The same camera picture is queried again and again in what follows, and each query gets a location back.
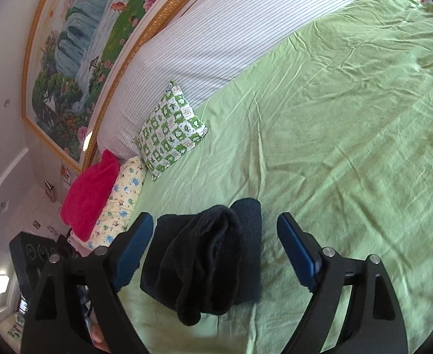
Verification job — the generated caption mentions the yellow cartoon print pillow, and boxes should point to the yellow cartoon print pillow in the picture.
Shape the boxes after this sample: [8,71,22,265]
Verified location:
[71,156,147,251]

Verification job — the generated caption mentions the black box with round dials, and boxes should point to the black box with round dials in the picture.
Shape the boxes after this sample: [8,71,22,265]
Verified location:
[9,232,79,296]

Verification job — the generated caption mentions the green bed sheet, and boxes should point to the green bed sheet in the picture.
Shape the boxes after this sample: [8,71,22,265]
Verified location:
[118,0,433,354]

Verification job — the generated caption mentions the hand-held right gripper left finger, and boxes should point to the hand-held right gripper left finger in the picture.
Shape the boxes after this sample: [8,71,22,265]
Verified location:
[20,212,154,354]

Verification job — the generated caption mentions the person's left hand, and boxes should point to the person's left hand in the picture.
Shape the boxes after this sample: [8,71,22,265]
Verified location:
[90,322,111,354]

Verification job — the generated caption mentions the green frog print pillow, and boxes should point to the green frog print pillow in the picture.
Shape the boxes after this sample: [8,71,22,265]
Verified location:
[133,81,208,182]

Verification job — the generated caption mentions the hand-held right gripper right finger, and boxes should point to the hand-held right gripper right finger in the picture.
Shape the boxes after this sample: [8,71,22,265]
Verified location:
[277,212,409,354]

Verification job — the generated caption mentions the red fluffy pillow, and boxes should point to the red fluffy pillow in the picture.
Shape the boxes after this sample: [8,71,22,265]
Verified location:
[61,149,121,241]

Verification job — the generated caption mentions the white striped headboard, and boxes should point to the white striped headboard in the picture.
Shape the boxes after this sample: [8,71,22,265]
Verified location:
[97,0,372,163]

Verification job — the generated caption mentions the gold framed landscape painting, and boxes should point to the gold framed landscape painting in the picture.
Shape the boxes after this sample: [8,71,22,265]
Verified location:
[22,0,224,173]

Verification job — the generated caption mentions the black pants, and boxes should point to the black pants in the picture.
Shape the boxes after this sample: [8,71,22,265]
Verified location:
[140,197,263,327]

